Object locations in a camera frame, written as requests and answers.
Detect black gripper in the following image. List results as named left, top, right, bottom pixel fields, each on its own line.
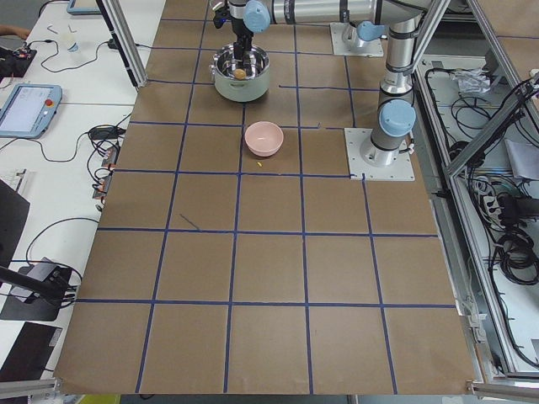
left=212, top=0, right=253, bottom=68

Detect brown egg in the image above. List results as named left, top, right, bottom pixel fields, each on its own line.
left=233, top=69, right=247, bottom=80

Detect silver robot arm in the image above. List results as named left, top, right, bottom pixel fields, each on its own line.
left=341, top=21, right=386, bottom=51
left=211, top=0, right=449, bottom=167

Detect pale green electric pot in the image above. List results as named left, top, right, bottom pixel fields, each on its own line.
left=211, top=44, right=270, bottom=103

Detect pink bowl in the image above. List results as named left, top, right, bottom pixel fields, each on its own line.
left=244, top=121, right=284, bottom=157

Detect black laptop power brick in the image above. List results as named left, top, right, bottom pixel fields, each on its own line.
left=88, top=125, right=125, bottom=141

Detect paper cup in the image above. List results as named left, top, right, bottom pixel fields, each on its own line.
left=61, top=32, right=79, bottom=53

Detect blue teach pendant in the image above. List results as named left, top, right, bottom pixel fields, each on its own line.
left=67, top=0, right=100, bottom=15
left=1, top=84, right=63, bottom=139

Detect black monitor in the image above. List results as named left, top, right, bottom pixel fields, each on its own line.
left=0, top=181, right=30, bottom=268

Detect aluminium frame post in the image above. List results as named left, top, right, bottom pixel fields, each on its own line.
left=96, top=0, right=148, bottom=88

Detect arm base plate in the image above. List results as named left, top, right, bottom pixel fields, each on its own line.
left=329, top=23, right=384, bottom=57
left=344, top=128, right=415, bottom=182

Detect aluminium frame rail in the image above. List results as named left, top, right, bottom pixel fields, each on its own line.
left=415, top=1, right=538, bottom=386

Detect black camera stand base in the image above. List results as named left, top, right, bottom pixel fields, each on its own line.
left=1, top=258, right=80, bottom=322

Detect coiled black cables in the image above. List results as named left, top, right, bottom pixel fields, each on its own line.
left=488, top=226, right=538, bottom=283

